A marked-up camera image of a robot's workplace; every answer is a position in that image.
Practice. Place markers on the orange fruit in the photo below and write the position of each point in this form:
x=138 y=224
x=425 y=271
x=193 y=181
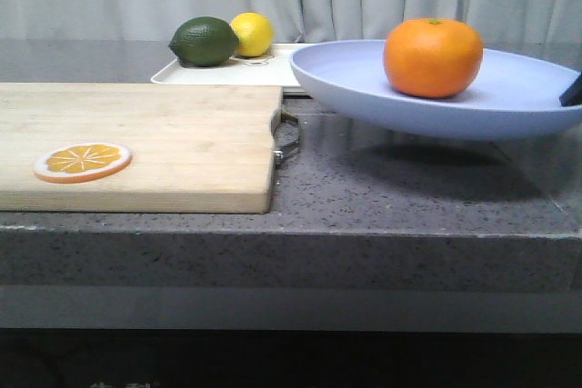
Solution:
x=432 y=57

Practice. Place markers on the blue plate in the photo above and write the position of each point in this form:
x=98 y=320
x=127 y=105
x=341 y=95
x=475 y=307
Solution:
x=513 y=96

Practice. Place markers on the wooden cutting board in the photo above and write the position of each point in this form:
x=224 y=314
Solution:
x=195 y=148

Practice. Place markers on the metal cutting board handle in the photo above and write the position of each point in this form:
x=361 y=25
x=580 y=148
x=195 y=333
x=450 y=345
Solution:
x=285 y=130

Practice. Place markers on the orange slice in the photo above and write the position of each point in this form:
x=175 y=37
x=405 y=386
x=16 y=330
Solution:
x=83 y=162

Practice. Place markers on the yellow lemon left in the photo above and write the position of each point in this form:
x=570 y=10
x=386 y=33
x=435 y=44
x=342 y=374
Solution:
x=254 y=32

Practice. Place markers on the green lime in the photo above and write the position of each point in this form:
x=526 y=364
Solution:
x=204 y=41

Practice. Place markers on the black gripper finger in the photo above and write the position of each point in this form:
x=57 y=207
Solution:
x=573 y=95

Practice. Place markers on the white serving tray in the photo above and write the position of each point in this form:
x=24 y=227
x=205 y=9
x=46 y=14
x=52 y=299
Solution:
x=271 y=68

